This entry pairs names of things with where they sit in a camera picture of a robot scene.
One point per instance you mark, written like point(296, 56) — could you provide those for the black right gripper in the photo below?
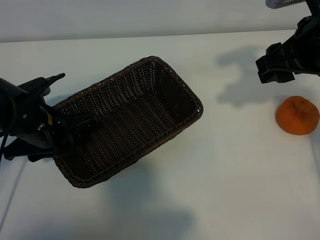
point(277, 65)

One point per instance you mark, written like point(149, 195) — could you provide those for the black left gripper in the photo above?
point(37, 86)

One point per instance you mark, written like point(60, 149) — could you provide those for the orange fruit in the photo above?
point(297, 117)

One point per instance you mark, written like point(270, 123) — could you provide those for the dark brown wicker basket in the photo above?
point(130, 112)

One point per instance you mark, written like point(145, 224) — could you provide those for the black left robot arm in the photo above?
point(22, 112)

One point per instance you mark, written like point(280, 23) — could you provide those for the black and silver right robot arm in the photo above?
point(314, 22)

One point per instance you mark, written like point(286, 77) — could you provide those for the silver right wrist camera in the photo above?
point(280, 3)

